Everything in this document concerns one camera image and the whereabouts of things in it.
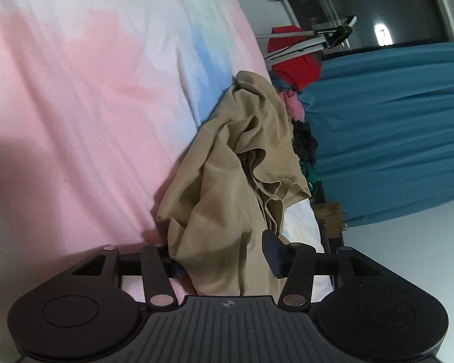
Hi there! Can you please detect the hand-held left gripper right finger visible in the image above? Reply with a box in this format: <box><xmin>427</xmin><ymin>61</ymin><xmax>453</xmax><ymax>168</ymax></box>
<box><xmin>262</xmin><ymin>229</ymin><xmax>383</xmax><ymax>308</ymax></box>

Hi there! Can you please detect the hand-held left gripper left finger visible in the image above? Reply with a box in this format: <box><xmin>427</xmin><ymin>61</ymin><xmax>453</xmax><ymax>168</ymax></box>
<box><xmin>72</xmin><ymin>243</ymin><xmax>186</xmax><ymax>308</ymax></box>

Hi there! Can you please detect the tan garment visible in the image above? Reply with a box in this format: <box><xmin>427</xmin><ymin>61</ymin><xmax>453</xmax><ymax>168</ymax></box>
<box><xmin>156</xmin><ymin>70</ymin><xmax>313</xmax><ymax>297</ymax></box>

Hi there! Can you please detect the brown cardboard box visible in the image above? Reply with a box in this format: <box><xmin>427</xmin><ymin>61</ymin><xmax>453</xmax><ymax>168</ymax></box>
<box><xmin>311</xmin><ymin>201</ymin><xmax>346</xmax><ymax>238</ymax></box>

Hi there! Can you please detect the green garment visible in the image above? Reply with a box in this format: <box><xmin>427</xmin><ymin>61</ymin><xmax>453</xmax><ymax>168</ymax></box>
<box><xmin>301</xmin><ymin>161</ymin><xmax>319</xmax><ymax>184</ymax></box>

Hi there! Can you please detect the black garment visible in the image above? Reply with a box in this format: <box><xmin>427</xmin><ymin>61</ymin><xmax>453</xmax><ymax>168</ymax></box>
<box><xmin>291</xmin><ymin>120</ymin><xmax>319</xmax><ymax>166</ymax></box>

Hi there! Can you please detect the pink garment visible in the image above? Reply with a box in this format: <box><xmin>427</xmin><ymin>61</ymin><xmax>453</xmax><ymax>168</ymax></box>
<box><xmin>281</xmin><ymin>91</ymin><xmax>306</xmax><ymax>122</ymax></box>

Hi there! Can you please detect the teal curtain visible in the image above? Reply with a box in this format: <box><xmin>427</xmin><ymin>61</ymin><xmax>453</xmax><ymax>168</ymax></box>
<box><xmin>298</xmin><ymin>41</ymin><xmax>454</xmax><ymax>228</ymax></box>

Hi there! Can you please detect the red garment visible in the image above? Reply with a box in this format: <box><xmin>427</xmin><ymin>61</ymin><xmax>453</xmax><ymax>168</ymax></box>
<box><xmin>268</xmin><ymin>25</ymin><xmax>324</xmax><ymax>91</ymax></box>

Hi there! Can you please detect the pastel tie-dye bedsheet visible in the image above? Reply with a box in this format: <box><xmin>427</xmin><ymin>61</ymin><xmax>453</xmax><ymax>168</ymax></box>
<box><xmin>0</xmin><ymin>0</ymin><xmax>326</xmax><ymax>307</ymax></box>

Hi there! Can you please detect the silver tripod stand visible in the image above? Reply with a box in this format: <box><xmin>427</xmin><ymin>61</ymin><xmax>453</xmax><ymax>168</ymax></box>
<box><xmin>256</xmin><ymin>15</ymin><xmax>359</xmax><ymax>62</ymax></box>

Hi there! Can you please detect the dark window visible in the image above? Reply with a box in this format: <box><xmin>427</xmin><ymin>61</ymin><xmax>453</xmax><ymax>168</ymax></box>
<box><xmin>274</xmin><ymin>0</ymin><xmax>454</xmax><ymax>53</ymax></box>

